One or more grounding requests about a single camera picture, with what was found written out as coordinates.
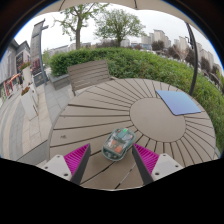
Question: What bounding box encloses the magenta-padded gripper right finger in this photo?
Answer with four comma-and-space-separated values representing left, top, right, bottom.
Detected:
131, 143, 183, 186

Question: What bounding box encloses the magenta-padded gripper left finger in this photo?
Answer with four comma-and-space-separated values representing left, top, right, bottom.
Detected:
41, 143, 92, 186

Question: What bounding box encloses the transparent green computer mouse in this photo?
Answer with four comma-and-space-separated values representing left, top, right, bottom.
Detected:
101, 127, 137, 162

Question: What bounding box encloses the blue mouse pad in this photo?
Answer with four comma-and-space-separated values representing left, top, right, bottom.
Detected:
155, 89, 202, 117

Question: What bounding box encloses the white planter with flowers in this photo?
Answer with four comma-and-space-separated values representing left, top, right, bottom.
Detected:
20, 85, 39, 121
19, 61, 34, 87

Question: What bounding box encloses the brown slatted wooden chair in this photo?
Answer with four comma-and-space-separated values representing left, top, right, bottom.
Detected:
67, 59, 116, 97

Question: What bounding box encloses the black curved parasol pole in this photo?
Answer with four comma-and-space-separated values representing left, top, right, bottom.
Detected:
184, 21, 199, 97

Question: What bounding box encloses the grey shopfront building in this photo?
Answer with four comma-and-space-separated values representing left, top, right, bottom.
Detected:
0, 39, 31, 101

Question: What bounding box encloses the tall grey sign pylon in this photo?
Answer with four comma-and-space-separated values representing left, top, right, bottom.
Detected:
29, 18, 50, 88

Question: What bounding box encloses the group of high-rise buildings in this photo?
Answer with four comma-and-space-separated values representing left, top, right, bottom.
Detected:
119, 29, 221, 74

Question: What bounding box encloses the sparse-leaved tree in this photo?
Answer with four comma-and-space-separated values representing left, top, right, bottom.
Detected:
53, 3, 109, 51

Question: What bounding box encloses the bushy round tree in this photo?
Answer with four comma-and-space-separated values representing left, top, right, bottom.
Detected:
94, 8, 147, 48

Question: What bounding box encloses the beige parasol canopy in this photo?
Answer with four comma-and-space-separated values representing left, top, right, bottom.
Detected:
33, 0, 201, 31

